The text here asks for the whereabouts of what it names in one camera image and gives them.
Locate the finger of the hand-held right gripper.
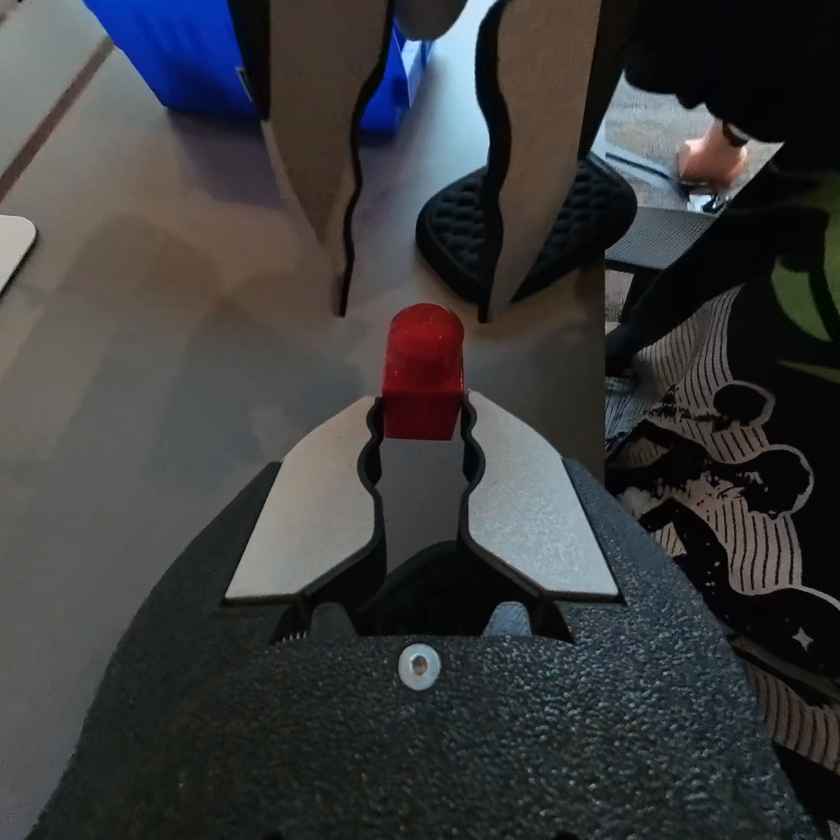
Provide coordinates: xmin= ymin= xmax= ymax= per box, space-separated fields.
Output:
xmin=476 ymin=0 xmax=607 ymax=324
xmin=263 ymin=0 xmax=397 ymax=319

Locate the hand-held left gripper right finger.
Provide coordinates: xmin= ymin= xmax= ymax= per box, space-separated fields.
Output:
xmin=460 ymin=392 xmax=620 ymax=605

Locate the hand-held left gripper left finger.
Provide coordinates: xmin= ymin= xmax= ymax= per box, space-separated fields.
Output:
xmin=224 ymin=394 xmax=388 ymax=607

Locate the blue plastic bin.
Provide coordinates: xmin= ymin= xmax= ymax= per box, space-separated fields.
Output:
xmin=82 ymin=0 xmax=434 ymax=139

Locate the red mega block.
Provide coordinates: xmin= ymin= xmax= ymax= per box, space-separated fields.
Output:
xmin=381 ymin=304 xmax=468 ymax=441

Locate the black perforated rubber pad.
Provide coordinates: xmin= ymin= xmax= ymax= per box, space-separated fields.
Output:
xmin=352 ymin=539 xmax=532 ymax=641
xmin=416 ymin=155 xmax=639 ymax=309

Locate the grey mesh chair seat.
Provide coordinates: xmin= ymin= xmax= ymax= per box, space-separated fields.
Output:
xmin=604 ymin=204 xmax=716 ymax=274

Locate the person's printed top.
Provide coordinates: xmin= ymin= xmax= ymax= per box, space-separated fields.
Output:
xmin=607 ymin=171 xmax=840 ymax=775

